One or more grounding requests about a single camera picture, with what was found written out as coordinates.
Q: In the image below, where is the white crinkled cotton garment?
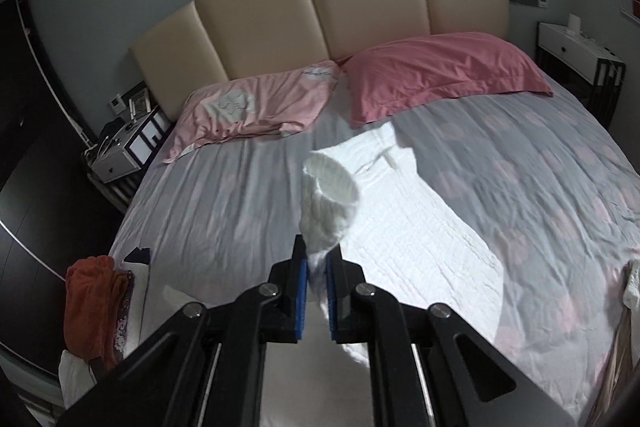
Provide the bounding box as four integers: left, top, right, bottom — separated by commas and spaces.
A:
299, 124, 503, 340

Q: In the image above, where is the floral dark folded garment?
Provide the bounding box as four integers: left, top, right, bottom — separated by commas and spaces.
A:
111, 270, 134, 364

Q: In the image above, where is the orange folded towel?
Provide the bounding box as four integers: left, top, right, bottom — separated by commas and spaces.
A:
63, 256, 130, 373

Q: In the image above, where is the cream garment at bed edge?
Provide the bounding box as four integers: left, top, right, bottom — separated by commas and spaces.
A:
586, 258, 639, 426

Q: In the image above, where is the grey pink-dotted duvet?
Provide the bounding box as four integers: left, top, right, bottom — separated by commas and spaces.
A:
111, 86, 639, 423

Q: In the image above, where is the left black-white nightstand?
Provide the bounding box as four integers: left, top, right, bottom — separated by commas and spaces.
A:
84, 81, 174, 213

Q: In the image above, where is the black-white nightstand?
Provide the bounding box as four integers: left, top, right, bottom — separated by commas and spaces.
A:
84, 81, 174, 213
535, 22, 627, 128

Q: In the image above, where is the light pink pillow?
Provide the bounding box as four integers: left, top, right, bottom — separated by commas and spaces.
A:
164, 61, 342, 164

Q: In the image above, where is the dark pink pillow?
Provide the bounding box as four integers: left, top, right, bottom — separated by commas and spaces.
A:
344, 31, 553, 128

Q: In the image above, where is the right black-white nightstand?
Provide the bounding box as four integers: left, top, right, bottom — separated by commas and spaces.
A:
535, 22, 627, 128

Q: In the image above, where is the beige padded headboard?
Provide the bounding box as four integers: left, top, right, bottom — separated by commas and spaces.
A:
130, 0, 509, 119

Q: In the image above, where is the small wall thermostat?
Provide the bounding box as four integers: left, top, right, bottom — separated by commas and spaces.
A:
110, 94, 126, 115

